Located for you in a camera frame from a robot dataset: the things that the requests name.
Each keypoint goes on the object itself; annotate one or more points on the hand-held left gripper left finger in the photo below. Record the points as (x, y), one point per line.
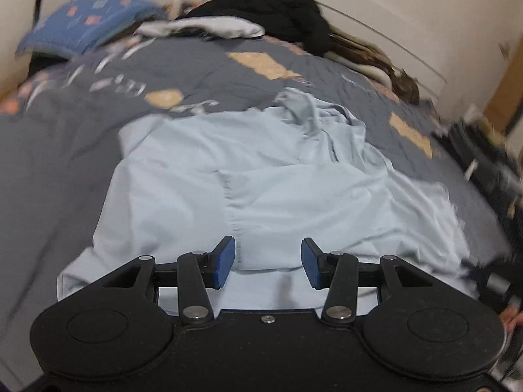
(225, 261)

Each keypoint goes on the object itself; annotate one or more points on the grey printed bed quilt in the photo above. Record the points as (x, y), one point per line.
(61, 151)

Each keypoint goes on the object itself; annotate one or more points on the light blue hooded jacket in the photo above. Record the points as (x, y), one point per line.
(265, 188)

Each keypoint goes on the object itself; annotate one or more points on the stack of folded grey clothes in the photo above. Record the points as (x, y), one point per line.
(482, 155)

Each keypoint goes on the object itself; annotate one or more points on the tall cardboard sheet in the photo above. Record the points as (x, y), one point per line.
(506, 90)

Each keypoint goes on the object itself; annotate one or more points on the person's right hand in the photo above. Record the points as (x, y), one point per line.
(515, 318)

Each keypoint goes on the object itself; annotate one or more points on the blue patterned pillow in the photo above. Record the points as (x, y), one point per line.
(90, 20)

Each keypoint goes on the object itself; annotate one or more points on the white bed headboard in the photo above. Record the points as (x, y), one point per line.
(388, 20)

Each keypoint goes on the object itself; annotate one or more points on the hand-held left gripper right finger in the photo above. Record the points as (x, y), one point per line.
(311, 263)

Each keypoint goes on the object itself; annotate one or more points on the white sweatshirt with black trim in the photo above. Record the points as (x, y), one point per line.
(220, 26)

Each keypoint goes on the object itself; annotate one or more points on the tabby cat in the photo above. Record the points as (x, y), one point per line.
(406, 88)

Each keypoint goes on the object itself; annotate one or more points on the black puffer jacket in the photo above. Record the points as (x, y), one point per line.
(278, 16)

